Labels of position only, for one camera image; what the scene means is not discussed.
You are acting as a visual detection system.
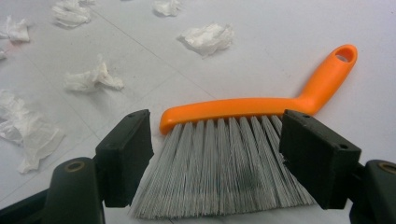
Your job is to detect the orange brush with grey bristles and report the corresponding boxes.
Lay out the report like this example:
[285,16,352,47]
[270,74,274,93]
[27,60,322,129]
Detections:
[129,43,359,220]

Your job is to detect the group of white tissues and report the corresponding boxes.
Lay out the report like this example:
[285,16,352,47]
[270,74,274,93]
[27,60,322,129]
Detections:
[0,0,235,175]

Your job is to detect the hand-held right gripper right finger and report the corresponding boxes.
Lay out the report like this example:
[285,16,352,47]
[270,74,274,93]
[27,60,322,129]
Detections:
[278,108,362,210]

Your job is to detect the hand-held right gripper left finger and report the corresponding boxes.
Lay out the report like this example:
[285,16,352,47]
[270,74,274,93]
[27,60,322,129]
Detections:
[94,108,155,209]

